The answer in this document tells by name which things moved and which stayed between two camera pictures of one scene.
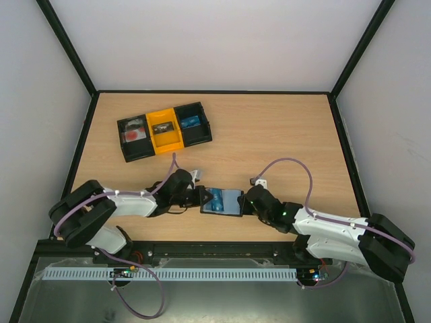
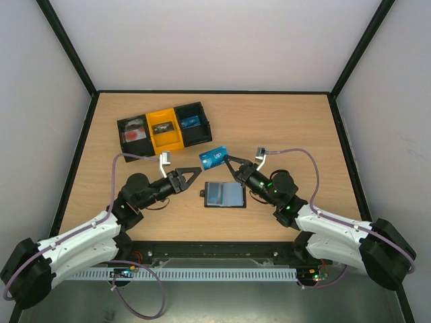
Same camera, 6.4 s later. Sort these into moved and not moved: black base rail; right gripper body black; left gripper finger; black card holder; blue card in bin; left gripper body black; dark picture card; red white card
Moved: black card holder; right gripper body black; left gripper finger; left gripper body black
Not moved: red white card; dark picture card; black base rail; blue card in bin
